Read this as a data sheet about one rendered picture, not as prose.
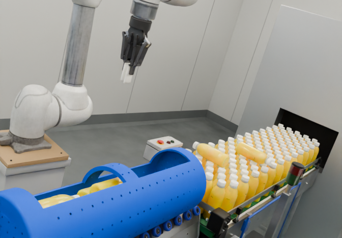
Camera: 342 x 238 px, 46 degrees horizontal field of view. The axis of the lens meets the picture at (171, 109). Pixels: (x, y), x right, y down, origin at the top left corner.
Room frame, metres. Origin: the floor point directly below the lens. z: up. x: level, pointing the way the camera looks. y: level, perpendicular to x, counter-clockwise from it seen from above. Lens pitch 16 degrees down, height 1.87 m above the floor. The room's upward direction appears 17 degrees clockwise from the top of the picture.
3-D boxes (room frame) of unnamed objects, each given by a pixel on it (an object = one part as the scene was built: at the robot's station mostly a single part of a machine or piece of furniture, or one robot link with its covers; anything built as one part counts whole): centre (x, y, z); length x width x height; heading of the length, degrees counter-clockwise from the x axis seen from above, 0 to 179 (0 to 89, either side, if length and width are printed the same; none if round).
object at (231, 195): (1.79, -0.39, 0.99); 0.07 x 0.07 x 0.19
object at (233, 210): (2.35, -0.80, 0.96); 1.60 x 0.01 x 0.03; 148
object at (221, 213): (1.65, -0.35, 0.95); 0.10 x 0.07 x 0.10; 58
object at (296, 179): (1.85, -0.67, 1.18); 0.06 x 0.06 x 0.05
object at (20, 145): (1.69, 0.62, 1.05); 0.22 x 0.18 x 0.06; 144
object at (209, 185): (1.79, -0.27, 0.99); 0.07 x 0.07 x 0.19
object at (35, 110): (1.71, 0.60, 1.19); 0.18 x 0.16 x 0.22; 142
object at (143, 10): (1.40, 0.19, 1.78); 0.09 x 0.09 x 0.06
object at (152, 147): (2.05, -0.02, 1.05); 0.20 x 0.10 x 0.10; 148
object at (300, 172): (1.85, -0.67, 1.23); 0.06 x 0.06 x 0.04
